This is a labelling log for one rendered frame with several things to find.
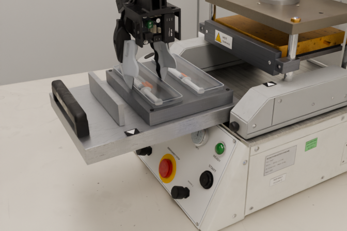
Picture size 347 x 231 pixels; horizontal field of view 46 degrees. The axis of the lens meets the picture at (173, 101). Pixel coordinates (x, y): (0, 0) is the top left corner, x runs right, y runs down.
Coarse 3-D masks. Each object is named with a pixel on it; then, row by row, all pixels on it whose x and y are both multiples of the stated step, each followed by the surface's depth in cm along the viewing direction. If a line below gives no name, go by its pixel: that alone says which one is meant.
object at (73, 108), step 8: (56, 80) 73; (56, 88) 71; (64, 88) 70; (56, 96) 72; (64, 96) 68; (72, 96) 68; (64, 104) 67; (72, 104) 65; (72, 112) 63; (80, 112) 63; (72, 120) 64; (80, 120) 63; (80, 128) 63; (88, 128) 64; (80, 136) 64
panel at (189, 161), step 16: (208, 128) 78; (160, 144) 90; (176, 144) 85; (192, 144) 81; (208, 144) 77; (224, 144) 73; (144, 160) 94; (160, 160) 89; (176, 160) 84; (192, 160) 80; (208, 160) 76; (224, 160) 73; (160, 176) 87; (176, 176) 83; (192, 176) 79; (192, 192) 78; (208, 192) 75; (192, 208) 78; (208, 208) 74
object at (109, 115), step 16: (96, 80) 73; (80, 96) 76; (96, 96) 75; (112, 96) 67; (64, 112) 71; (96, 112) 71; (112, 112) 69; (128, 112) 71; (208, 112) 70; (224, 112) 72; (96, 128) 66; (112, 128) 66; (128, 128) 66; (144, 128) 66; (160, 128) 66; (176, 128) 68; (192, 128) 70; (80, 144) 63; (96, 144) 62; (112, 144) 63; (128, 144) 65; (144, 144) 66; (96, 160) 63
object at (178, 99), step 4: (116, 72) 79; (152, 72) 77; (120, 76) 77; (124, 80) 76; (136, 88) 71; (136, 92) 72; (140, 92) 72; (144, 96) 69; (148, 100) 68; (168, 100) 67; (172, 100) 68; (176, 100) 68; (180, 100) 68; (152, 104) 66; (156, 104) 66; (160, 104) 67; (164, 104) 67; (168, 104) 68
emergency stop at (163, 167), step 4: (164, 160) 86; (168, 160) 85; (160, 164) 87; (164, 164) 86; (168, 164) 84; (160, 168) 86; (164, 168) 85; (168, 168) 84; (160, 172) 86; (164, 172) 85; (168, 172) 84; (164, 176) 85; (168, 176) 85
